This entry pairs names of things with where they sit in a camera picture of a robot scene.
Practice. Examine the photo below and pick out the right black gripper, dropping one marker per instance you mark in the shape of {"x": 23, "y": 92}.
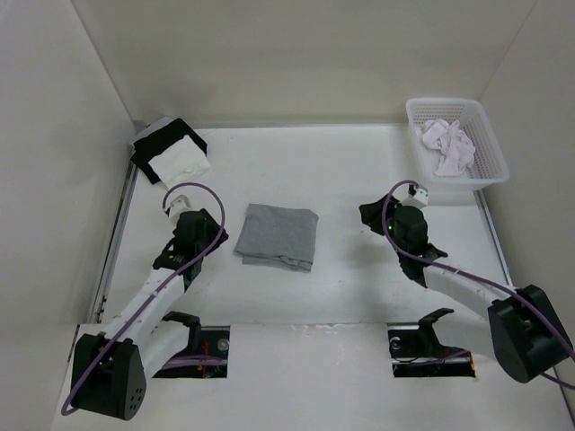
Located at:
{"x": 374, "y": 211}

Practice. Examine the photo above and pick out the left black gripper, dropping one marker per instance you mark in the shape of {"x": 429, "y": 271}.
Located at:
{"x": 210, "y": 228}

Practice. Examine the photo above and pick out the grey tank top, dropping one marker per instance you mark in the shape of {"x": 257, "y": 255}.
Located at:
{"x": 278, "y": 237}

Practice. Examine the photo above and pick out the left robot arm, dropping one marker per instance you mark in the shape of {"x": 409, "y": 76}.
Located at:
{"x": 111, "y": 369}

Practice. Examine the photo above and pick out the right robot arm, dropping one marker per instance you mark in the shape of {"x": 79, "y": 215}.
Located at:
{"x": 524, "y": 335}

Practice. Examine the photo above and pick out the folded white tank top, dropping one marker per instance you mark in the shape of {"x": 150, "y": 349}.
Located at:
{"x": 180, "y": 162}

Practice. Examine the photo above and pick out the pale pink tank top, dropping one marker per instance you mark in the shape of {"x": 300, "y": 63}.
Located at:
{"x": 456, "y": 148}

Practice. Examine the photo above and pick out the folded black tank top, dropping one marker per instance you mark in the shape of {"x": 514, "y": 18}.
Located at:
{"x": 157, "y": 138}

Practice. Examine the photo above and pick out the white plastic basket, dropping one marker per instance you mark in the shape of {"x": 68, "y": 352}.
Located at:
{"x": 489, "y": 165}

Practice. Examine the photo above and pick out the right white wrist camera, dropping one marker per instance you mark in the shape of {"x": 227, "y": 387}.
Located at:
{"x": 417, "y": 197}

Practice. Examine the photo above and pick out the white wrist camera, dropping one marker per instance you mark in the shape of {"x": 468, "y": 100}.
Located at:
{"x": 178, "y": 206}
{"x": 417, "y": 197}

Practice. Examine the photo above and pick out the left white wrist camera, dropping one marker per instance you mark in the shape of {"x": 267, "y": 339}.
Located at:
{"x": 178, "y": 206}

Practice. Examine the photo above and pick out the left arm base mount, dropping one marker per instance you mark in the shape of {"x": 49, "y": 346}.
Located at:
{"x": 206, "y": 354}

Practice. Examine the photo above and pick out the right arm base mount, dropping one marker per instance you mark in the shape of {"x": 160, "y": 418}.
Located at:
{"x": 416, "y": 351}

